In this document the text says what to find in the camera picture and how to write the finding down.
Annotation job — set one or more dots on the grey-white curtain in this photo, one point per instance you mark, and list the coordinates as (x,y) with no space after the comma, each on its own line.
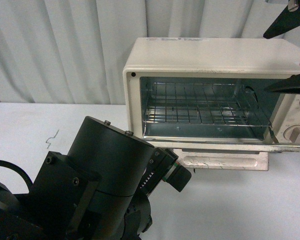
(74,51)

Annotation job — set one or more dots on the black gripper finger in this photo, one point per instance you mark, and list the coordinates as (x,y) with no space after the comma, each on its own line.
(290,85)
(287,20)

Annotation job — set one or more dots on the cream oven door with window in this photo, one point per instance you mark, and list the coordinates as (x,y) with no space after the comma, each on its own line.
(222,154)

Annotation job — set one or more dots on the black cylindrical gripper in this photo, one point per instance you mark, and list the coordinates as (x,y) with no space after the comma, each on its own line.
(122,162)

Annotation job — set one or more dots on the cream Toshiba toaster oven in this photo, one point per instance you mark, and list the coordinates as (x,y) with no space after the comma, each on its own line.
(255,63)

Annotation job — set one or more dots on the lower beige oven knob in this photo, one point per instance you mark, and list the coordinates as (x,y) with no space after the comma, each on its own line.
(292,134)

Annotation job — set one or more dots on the wire oven rack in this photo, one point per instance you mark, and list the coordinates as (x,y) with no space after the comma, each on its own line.
(217,104)

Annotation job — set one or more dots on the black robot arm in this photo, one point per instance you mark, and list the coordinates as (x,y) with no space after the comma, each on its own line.
(63,203)

